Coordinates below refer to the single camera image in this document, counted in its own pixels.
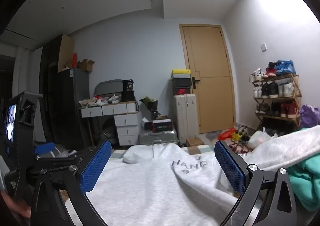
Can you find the white desk with drawers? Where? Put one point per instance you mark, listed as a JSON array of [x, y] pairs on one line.
[[125, 121]]

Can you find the wooden shoe rack with shoes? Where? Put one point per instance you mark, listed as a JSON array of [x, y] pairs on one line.
[[286, 67]]

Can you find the open cardboard box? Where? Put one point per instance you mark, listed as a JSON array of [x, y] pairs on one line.
[[86, 65]]

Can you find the white plastic bag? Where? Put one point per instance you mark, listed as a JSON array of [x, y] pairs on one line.
[[260, 139]]

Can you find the light grey sweatshirt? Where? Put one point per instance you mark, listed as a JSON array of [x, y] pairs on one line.
[[150, 191]]

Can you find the silver suitcase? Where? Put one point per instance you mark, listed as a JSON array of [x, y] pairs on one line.
[[157, 138]]

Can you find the pile of desk clutter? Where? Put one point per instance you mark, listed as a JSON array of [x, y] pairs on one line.
[[100, 100]]

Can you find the yellow object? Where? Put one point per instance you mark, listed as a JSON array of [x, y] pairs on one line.
[[237, 136]]

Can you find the red plastic bag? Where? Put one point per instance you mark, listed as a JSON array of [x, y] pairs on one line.
[[226, 134]]

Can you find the person's left hand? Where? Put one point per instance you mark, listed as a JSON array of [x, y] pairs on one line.
[[20, 207]]

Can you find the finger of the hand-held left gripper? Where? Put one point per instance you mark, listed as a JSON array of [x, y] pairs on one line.
[[57, 162], [45, 148]]

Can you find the black shoebox with red stripe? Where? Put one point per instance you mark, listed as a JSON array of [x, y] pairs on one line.
[[162, 126]]

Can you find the grey curtain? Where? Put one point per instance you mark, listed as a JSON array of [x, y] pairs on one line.
[[25, 78]]

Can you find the tall black box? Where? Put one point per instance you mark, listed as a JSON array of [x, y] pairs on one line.
[[128, 91]]

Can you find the bouquet in black wrap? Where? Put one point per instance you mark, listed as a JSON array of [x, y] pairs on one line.
[[150, 104]]

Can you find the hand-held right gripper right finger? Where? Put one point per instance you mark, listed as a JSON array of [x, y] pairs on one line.
[[230, 168]]

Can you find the plain black shoebox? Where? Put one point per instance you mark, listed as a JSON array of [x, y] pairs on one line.
[[182, 82]]

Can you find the purple cloth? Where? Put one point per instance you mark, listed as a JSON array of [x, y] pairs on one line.
[[310, 116]]

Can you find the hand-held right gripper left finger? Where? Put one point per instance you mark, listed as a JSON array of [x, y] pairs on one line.
[[96, 166]]

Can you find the dark cabinet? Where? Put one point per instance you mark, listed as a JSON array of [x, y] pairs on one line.
[[67, 106]]

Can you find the white light switch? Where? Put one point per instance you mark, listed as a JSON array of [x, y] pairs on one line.
[[263, 47]]

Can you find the teal garment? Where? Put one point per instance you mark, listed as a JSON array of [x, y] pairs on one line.
[[307, 181]]

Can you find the yellow lid shoebox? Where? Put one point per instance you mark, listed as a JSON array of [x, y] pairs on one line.
[[180, 73]]

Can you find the red carton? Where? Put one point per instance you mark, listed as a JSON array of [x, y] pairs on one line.
[[74, 59]]

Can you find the white suitcase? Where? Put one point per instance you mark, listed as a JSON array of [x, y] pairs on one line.
[[185, 118]]

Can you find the wooden door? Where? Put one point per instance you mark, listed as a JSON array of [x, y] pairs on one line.
[[212, 53]]

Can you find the cardboard sheet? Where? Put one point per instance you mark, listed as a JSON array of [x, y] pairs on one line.
[[65, 52]]

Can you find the red and black shoebox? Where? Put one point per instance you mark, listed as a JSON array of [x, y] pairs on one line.
[[182, 91]]

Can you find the closed cardboard box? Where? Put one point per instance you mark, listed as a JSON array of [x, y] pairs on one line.
[[195, 141]]

